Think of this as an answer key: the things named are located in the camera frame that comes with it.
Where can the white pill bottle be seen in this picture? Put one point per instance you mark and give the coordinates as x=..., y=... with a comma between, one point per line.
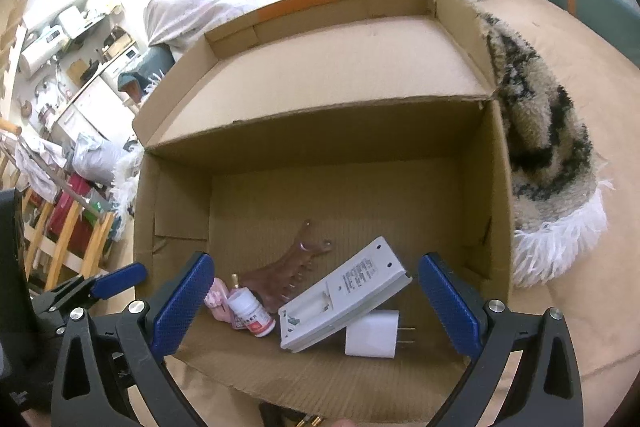
x=250, y=312

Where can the pink bottle with gold cap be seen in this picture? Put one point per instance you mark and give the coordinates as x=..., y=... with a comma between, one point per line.
x=234, y=282

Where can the white kitchen counter cabinet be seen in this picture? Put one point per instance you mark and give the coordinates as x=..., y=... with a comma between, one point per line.
x=85, y=107

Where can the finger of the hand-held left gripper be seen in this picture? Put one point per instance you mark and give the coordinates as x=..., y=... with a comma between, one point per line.
x=120, y=279
x=65, y=302

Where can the white kitchen appliance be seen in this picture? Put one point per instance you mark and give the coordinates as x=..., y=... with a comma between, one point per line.
x=50, y=38

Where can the brown cardboard box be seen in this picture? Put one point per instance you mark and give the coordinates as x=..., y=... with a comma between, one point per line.
x=350, y=132

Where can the white power adapter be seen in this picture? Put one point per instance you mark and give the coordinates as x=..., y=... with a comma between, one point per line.
x=372, y=334

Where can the red cloth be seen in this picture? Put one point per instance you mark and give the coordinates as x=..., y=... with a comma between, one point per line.
x=64, y=207

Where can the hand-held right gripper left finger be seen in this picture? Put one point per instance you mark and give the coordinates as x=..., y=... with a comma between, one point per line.
x=180, y=307

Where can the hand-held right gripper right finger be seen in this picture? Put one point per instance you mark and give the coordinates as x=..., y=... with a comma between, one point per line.
x=450, y=307

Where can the wooden chair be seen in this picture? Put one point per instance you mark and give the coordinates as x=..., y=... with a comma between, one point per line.
x=70, y=232

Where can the fluffy patterned blanket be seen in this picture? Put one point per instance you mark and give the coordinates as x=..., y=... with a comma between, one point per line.
x=545, y=147

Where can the white hanging clothes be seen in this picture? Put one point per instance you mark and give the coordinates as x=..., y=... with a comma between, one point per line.
x=40, y=162

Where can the grey plastic bag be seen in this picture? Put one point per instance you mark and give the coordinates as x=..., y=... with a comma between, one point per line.
x=97, y=159

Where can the white water heater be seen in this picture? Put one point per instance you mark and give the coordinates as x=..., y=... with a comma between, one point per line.
x=35, y=59

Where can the dark object with gold tips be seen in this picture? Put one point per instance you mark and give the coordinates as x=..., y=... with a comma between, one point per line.
x=290, y=414

